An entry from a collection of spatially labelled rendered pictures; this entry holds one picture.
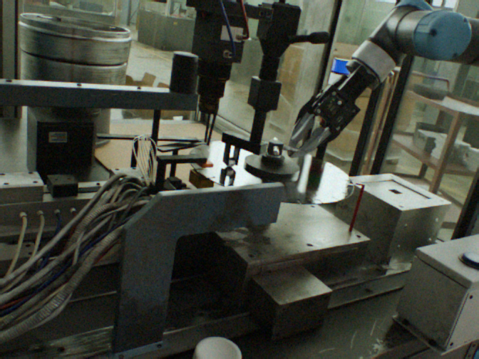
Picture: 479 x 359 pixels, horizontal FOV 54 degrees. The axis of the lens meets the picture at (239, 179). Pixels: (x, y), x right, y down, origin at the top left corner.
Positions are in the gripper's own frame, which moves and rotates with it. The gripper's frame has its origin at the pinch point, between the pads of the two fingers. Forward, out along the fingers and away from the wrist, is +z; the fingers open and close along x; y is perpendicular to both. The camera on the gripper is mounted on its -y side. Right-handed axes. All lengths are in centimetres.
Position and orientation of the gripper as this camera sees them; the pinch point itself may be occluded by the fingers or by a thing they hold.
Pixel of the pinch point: (293, 151)
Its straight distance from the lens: 93.6
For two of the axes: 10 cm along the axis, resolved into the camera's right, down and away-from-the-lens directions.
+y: -0.5, 1.4, -9.9
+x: 7.6, 6.5, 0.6
